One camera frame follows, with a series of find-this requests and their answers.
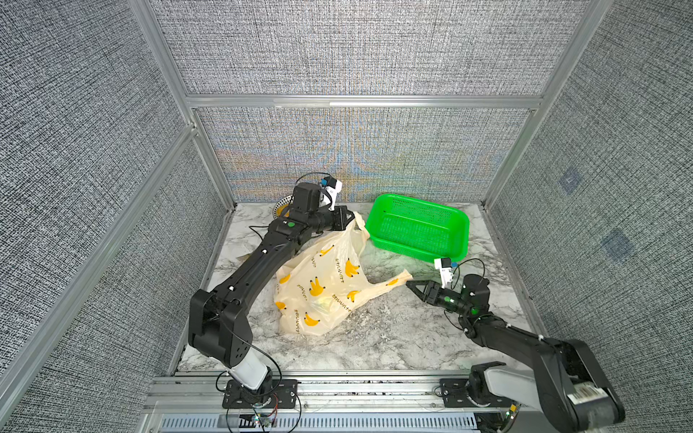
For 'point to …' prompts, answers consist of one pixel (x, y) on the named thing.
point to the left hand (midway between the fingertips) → (360, 212)
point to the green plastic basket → (420, 230)
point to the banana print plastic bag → (328, 280)
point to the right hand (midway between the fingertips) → (409, 278)
